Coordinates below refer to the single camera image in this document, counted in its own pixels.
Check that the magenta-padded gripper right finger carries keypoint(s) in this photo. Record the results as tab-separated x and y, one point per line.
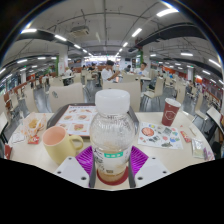
151	170

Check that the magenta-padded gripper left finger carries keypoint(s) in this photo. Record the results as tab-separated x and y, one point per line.
66	170

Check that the clear tea bottle white cap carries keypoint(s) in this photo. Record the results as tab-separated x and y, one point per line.
111	133

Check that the yellow mug pink inside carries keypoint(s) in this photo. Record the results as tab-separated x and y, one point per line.
60	150

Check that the colourful sticker sheet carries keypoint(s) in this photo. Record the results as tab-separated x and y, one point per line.
160	136

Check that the red sauce packet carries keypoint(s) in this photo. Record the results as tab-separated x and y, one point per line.
33	139

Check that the small red wrapper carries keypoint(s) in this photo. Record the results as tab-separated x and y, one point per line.
185	136

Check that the dark tray with paper menu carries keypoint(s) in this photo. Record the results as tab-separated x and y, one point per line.
75	120

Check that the paper snack bag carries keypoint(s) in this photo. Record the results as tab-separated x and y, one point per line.
33	125

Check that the white card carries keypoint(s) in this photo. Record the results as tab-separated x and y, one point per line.
17	138

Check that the red paper cup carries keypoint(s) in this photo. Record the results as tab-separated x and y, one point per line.
170	113

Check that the person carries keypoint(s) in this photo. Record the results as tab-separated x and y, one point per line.
142	70
107	74

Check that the ceiling air conditioner unit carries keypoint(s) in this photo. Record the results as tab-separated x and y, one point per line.
79	31

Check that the ceiling strip lights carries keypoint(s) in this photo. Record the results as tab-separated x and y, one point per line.
166	12

